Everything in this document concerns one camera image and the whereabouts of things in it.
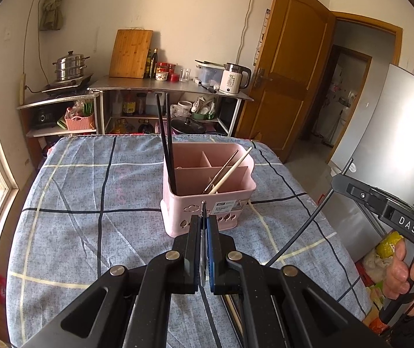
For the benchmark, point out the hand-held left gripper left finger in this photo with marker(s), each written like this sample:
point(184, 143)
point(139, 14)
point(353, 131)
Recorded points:
point(192, 257)

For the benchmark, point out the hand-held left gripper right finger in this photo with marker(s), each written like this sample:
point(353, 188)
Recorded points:
point(212, 257)

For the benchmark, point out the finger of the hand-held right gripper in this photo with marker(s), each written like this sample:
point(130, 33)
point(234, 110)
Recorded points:
point(355, 192)

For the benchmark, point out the pink plastic basket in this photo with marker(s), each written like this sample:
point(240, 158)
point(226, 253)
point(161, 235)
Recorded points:
point(185, 214)

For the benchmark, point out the stainless steel chopstick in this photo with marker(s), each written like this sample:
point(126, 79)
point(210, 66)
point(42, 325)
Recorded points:
point(203, 210)

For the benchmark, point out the pale wooden chopstick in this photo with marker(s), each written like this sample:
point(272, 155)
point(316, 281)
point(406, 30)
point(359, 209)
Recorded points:
point(230, 170)

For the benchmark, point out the person's right hand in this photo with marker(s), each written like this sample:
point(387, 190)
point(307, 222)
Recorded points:
point(395, 275)

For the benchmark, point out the yellow plastic bag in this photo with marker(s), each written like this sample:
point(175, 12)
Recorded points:
point(388, 246)

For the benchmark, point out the grey refrigerator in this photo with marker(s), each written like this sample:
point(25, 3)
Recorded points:
point(384, 127)

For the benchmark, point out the blue checked tablecloth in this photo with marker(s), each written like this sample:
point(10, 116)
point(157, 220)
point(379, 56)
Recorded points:
point(83, 243)

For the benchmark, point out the black pot with lid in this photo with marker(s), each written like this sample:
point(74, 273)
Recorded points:
point(189, 127)

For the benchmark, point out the wooden door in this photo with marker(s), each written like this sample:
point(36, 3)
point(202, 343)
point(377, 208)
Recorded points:
point(290, 72)

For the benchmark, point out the white mug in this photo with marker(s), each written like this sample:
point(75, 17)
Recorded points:
point(184, 108)

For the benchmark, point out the white electric kettle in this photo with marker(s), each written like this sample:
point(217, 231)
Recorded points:
point(230, 81)

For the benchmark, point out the small pink storage basket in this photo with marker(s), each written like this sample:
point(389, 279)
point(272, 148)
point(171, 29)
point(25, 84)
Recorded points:
point(80, 122)

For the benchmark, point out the metal shelf table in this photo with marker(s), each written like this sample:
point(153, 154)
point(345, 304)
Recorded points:
point(149, 84)

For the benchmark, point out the red cup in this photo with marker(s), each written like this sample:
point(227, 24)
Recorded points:
point(173, 77)

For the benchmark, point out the clear glass cup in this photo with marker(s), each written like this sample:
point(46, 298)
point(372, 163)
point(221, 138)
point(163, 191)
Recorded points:
point(185, 75)

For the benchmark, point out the clear plastic container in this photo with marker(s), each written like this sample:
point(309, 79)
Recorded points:
point(209, 74)

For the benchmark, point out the dark sauce bottle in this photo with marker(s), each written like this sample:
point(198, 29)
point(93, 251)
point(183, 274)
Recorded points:
point(154, 65)

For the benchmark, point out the black kitchen appliance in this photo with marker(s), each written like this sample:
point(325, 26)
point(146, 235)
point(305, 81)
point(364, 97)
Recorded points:
point(44, 118)

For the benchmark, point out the low metal shelf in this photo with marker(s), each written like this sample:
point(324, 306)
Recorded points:
point(58, 98)

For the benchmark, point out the black induction cooker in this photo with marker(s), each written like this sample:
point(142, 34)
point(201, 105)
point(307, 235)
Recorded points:
point(67, 86)

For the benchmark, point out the bamboo cutting board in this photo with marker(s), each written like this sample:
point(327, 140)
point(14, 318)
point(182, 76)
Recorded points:
point(130, 54)

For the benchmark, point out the steel steamer pot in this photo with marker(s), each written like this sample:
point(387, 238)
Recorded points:
point(69, 67)

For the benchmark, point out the white power strip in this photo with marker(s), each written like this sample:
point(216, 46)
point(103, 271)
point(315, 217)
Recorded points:
point(22, 89)

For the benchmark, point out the hanging beige cloth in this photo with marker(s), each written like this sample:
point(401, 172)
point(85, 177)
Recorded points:
point(51, 7)

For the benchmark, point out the wall calendar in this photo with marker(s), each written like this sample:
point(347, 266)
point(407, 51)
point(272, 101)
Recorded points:
point(261, 36)

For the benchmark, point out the window frame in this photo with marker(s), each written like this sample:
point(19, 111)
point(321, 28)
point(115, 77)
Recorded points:
point(2, 174)

